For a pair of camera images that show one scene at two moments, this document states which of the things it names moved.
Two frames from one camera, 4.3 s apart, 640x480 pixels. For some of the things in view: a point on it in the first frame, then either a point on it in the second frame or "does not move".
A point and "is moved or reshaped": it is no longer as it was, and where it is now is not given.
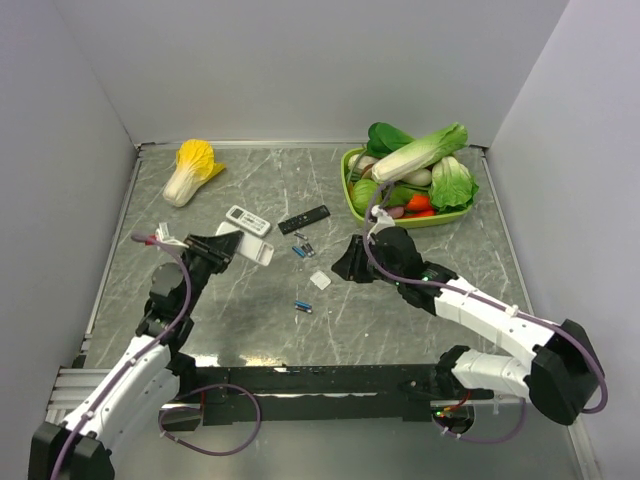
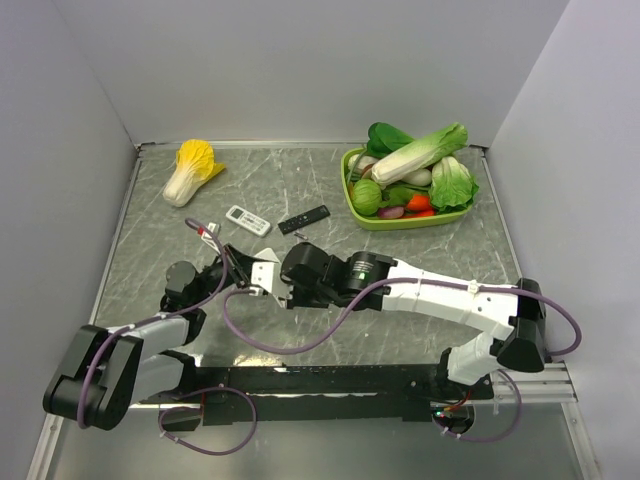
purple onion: [397, 211] does not move
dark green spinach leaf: [384, 139] does not move
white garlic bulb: [357, 162] does not move
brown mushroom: [367, 172] does not move
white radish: [421, 178] does not move
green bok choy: [452, 185] does not move
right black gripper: [346, 266] to [295, 298]
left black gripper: [217, 250] to [242, 264]
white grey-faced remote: [250, 246] is moved or reshaped
